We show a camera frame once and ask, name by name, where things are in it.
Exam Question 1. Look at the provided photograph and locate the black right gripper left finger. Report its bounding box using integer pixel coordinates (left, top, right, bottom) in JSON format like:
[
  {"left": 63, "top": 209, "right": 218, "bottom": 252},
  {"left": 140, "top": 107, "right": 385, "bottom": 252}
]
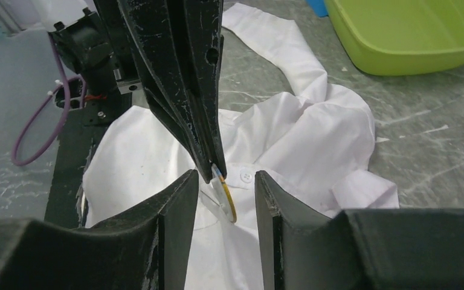
[{"left": 0, "top": 170, "right": 199, "bottom": 289}]

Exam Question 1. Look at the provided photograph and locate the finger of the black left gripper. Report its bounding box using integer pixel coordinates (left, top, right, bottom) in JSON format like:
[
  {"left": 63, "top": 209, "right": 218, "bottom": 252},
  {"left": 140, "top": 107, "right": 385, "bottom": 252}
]
[
  {"left": 167, "top": 1, "right": 226, "bottom": 179},
  {"left": 117, "top": 1, "right": 197, "bottom": 168}
]

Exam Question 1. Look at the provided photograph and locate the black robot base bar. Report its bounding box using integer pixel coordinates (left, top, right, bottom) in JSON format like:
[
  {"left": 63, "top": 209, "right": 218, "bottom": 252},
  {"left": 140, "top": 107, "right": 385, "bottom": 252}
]
[{"left": 44, "top": 92, "right": 132, "bottom": 228}]

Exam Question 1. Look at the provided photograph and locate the white button-up shirt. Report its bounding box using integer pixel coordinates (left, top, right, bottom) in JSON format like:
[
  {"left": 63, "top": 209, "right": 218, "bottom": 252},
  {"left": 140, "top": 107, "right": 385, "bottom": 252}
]
[{"left": 82, "top": 3, "right": 399, "bottom": 289}]

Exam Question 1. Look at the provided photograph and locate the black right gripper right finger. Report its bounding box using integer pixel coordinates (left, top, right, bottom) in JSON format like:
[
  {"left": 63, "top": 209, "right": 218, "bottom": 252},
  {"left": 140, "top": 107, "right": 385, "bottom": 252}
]
[{"left": 255, "top": 171, "right": 464, "bottom": 289}]

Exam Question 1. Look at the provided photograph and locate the green plastic basin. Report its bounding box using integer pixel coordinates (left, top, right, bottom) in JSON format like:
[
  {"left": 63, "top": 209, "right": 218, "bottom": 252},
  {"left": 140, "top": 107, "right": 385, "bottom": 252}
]
[{"left": 325, "top": 1, "right": 464, "bottom": 76}]

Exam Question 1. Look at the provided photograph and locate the blue flat mat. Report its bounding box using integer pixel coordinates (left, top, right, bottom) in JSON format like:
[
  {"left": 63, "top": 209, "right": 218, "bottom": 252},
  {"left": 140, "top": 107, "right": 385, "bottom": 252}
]
[{"left": 306, "top": 0, "right": 328, "bottom": 18}]

